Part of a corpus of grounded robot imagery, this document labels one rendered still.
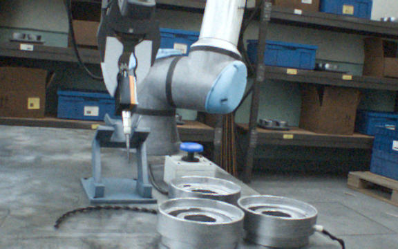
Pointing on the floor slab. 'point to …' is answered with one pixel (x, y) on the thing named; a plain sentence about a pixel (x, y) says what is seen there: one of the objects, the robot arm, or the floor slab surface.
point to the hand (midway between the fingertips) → (125, 89)
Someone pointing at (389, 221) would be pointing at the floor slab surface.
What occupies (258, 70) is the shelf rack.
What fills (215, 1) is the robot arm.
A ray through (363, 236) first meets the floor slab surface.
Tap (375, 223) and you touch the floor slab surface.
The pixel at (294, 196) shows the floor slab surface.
